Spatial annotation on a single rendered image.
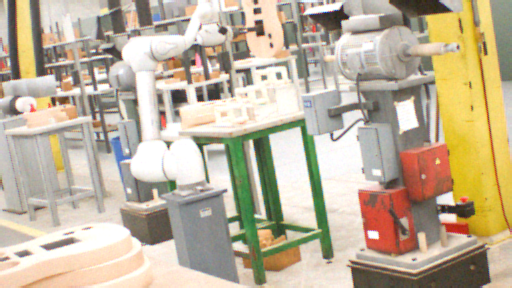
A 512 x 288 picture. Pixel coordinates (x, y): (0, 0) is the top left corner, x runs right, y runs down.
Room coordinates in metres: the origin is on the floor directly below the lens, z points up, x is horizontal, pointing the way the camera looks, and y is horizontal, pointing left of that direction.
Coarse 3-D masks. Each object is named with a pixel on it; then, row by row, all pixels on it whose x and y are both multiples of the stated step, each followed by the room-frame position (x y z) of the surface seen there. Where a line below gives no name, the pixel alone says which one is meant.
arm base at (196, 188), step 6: (204, 180) 4.56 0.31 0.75; (180, 186) 4.54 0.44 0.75; (186, 186) 4.52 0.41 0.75; (192, 186) 4.51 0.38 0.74; (198, 186) 4.51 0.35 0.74; (204, 186) 4.55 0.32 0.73; (210, 186) 4.56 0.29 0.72; (174, 192) 4.60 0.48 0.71; (180, 192) 4.53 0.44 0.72; (186, 192) 4.50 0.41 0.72; (192, 192) 4.50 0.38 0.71; (198, 192) 4.48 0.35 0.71
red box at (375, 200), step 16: (368, 192) 4.24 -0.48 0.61; (384, 192) 4.14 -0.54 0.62; (400, 192) 4.13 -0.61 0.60; (368, 208) 4.24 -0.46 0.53; (384, 208) 4.14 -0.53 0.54; (400, 208) 4.12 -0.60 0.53; (368, 224) 4.26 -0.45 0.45; (384, 224) 4.16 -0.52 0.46; (368, 240) 4.28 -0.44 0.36; (384, 240) 4.17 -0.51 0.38; (400, 240) 4.11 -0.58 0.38
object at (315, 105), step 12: (312, 96) 4.28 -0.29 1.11; (324, 96) 4.31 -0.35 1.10; (336, 96) 4.35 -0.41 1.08; (312, 108) 4.29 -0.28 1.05; (324, 108) 4.30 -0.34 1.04; (312, 120) 4.30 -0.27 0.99; (324, 120) 4.30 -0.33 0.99; (336, 120) 4.34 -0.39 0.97; (360, 120) 4.28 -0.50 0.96; (312, 132) 4.32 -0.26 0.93; (324, 132) 4.29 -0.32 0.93
